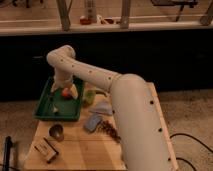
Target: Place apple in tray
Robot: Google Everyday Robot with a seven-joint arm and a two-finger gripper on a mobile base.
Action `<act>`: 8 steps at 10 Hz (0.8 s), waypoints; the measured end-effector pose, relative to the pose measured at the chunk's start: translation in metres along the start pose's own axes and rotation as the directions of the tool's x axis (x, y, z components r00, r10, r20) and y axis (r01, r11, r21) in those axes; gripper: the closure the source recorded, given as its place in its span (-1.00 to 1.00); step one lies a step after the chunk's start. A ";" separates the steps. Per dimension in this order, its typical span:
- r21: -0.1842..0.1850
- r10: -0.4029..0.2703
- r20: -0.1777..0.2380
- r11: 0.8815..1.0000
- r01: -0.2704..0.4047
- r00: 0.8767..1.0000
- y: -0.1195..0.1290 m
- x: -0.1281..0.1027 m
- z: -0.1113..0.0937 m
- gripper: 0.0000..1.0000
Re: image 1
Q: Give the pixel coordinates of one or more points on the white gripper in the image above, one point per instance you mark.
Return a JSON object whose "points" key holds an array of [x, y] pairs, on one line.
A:
{"points": [[62, 80]]}

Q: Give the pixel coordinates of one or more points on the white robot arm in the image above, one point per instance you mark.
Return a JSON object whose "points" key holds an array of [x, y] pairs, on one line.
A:
{"points": [[143, 141]]}

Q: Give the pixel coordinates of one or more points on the green plastic tray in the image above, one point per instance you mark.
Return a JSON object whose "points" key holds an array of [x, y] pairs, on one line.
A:
{"points": [[69, 109]]}

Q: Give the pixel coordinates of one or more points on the small object in tray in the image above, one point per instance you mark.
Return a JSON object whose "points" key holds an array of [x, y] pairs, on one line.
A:
{"points": [[55, 110]]}

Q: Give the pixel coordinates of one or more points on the green cup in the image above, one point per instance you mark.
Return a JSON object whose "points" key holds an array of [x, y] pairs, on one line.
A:
{"points": [[89, 96]]}

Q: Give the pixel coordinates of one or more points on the metal goblet cup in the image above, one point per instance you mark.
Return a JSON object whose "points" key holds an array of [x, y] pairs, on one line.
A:
{"points": [[56, 132]]}

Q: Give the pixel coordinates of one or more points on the grey-blue cloth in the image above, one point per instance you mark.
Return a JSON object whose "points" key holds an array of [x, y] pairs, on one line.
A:
{"points": [[103, 107]]}

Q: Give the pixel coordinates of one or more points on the red object on shelf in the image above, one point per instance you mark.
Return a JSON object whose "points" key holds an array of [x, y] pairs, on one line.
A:
{"points": [[85, 21]]}

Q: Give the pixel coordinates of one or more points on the black stand left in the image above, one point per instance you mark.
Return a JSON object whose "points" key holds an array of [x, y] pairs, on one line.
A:
{"points": [[7, 148]]}

